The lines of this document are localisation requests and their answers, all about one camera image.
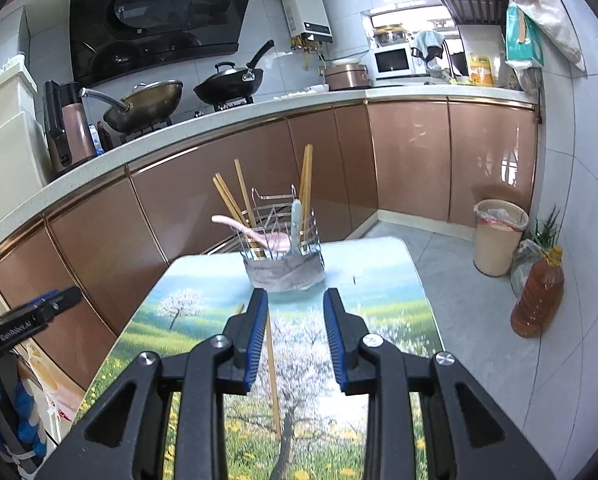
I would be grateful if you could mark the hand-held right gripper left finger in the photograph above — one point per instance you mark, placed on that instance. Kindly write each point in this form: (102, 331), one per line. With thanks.
(259, 345)

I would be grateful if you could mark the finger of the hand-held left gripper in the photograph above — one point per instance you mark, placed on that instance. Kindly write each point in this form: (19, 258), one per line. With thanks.
(61, 301)

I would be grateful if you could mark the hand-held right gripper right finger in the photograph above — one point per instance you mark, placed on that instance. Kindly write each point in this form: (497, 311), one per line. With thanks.
(333, 345)

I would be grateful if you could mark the pink spoon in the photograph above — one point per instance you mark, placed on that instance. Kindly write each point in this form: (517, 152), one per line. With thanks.
(276, 242)

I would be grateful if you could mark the light blue spoon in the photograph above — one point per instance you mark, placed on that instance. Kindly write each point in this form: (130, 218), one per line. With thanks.
(296, 225)

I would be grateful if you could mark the white plastic bag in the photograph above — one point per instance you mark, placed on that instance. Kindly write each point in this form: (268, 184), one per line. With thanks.
(54, 380)

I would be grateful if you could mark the blue white carton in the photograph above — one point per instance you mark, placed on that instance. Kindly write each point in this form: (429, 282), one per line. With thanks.
(96, 140)

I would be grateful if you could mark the pink black kitchen appliance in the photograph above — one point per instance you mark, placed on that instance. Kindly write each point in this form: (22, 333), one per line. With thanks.
(76, 130)

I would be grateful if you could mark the white countertop appliance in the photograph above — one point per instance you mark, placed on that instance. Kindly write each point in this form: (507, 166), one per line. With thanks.
(9, 135)

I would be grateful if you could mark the beige trash bin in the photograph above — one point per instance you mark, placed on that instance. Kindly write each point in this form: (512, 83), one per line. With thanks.
(499, 255)

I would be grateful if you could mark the brown kitchen cabinet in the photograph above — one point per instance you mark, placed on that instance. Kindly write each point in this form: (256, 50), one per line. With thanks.
(409, 160)

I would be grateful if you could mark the clear plastic bag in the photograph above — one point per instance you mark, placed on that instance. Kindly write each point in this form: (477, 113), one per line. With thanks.
(524, 265)

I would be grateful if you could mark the cooking oil bottle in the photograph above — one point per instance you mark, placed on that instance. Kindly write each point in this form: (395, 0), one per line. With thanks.
(536, 300)

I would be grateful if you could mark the steel wok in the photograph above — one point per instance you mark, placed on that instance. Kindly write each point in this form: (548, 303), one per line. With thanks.
(144, 105)

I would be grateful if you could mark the clear bin liner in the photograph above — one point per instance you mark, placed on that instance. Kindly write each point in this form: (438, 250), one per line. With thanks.
(501, 212)

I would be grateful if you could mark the gas stove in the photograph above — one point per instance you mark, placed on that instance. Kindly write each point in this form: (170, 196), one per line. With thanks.
(199, 110)

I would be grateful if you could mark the green onions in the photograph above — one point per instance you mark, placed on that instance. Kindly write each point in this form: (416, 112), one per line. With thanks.
(546, 232)

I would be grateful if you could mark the black wok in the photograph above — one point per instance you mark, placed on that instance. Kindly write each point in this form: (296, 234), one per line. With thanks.
(229, 92)

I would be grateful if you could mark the brown rice cooker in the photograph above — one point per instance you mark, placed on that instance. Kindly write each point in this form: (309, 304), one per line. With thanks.
(346, 77)

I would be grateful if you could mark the glass wok lid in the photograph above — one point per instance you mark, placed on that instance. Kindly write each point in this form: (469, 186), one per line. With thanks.
(224, 76)

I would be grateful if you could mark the white microwave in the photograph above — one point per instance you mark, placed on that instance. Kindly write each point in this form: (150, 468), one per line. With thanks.
(391, 62)

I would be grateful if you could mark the black range hood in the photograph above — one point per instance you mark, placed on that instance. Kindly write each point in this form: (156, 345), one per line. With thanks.
(169, 10)

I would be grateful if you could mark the yellow oil jug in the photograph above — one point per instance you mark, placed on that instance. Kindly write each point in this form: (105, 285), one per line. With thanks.
(481, 72)

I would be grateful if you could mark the steel pot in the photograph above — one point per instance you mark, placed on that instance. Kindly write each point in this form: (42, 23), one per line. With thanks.
(390, 37)

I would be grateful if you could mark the blue grey towel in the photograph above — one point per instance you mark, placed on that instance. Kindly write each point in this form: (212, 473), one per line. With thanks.
(426, 40)

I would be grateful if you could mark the white water heater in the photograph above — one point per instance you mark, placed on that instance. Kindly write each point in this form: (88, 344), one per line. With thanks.
(306, 10)

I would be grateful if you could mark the green white hanging bag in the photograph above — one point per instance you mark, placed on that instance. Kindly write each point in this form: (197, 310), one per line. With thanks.
(521, 40)

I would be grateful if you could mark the white cloth bag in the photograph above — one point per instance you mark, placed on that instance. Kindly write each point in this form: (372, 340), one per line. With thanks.
(549, 10)

